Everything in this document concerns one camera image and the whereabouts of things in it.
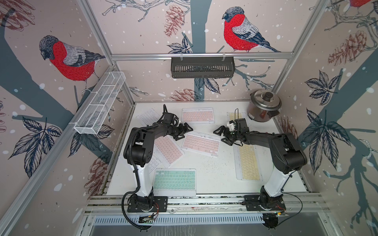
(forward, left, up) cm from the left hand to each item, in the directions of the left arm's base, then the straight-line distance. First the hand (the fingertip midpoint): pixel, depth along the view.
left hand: (191, 130), depth 97 cm
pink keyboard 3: (-12, +15, -5) cm, 20 cm away
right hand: (-2, -18, -1) cm, 18 cm away
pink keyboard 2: (-8, -9, -5) cm, 13 cm away
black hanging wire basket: (+39, -8, +24) cm, 46 cm away
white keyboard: (+16, +34, -5) cm, 37 cm away
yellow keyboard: (-22, -34, -4) cm, 41 cm away
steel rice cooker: (+12, -48, +12) cm, 51 cm away
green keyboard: (-32, +9, -4) cm, 33 cm away
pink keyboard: (+16, -5, -4) cm, 18 cm away
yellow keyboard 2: (+17, -31, -5) cm, 35 cm away
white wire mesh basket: (+5, +50, +25) cm, 56 cm away
